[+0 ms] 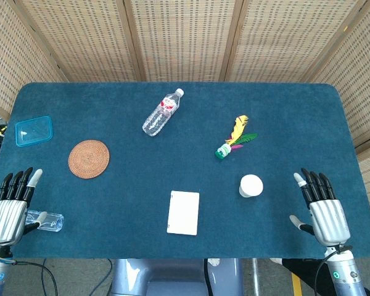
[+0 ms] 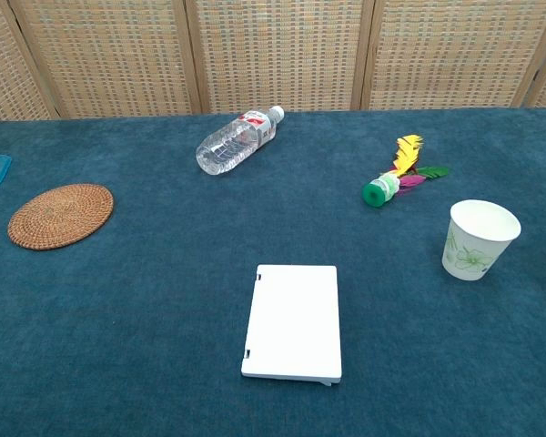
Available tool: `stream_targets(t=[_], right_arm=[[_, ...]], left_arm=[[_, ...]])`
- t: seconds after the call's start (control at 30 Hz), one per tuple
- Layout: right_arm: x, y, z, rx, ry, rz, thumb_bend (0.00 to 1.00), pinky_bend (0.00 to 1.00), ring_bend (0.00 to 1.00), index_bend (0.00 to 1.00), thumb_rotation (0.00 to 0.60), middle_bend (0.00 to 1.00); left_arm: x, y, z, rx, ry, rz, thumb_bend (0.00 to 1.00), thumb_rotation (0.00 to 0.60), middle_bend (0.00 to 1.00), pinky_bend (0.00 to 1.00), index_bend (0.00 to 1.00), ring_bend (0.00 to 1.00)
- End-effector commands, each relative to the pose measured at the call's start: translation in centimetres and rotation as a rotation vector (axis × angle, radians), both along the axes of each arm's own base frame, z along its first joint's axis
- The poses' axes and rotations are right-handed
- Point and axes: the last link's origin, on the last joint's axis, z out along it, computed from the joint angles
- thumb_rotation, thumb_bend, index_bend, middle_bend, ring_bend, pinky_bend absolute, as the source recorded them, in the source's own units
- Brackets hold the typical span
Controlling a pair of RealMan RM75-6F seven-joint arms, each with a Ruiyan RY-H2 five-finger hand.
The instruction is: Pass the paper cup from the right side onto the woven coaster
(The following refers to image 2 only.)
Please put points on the brown woven round coaster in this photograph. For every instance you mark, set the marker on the brown woven round coaster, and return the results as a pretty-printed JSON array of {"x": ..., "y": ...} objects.
[{"x": 60, "y": 216}]

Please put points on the blue velvet tablecloth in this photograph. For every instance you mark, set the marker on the blue velvet tablecloth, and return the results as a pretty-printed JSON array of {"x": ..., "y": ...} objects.
[{"x": 164, "y": 318}]

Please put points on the white paper cup green flowers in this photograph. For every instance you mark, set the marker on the white paper cup green flowers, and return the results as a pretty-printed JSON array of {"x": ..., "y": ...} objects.
[{"x": 478, "y": 246}]

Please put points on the woven bamboo folding screen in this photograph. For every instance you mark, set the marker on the woven bamboo folding screen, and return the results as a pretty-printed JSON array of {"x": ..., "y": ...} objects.
[{"x": 273, "y": 50}]

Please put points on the clear water bottle red label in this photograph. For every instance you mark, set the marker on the clear water bottle red label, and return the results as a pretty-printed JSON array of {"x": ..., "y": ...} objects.
[{"x": 229, "y": 145}]

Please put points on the white card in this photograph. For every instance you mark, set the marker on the white card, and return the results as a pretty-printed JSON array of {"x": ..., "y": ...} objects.
[{"x": 293, "y": 318}]

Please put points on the feather shuttlecock green base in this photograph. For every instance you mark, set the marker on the feather shuttlecock green base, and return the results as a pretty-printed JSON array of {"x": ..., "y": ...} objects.
[{"x": 382, "y": 189}]

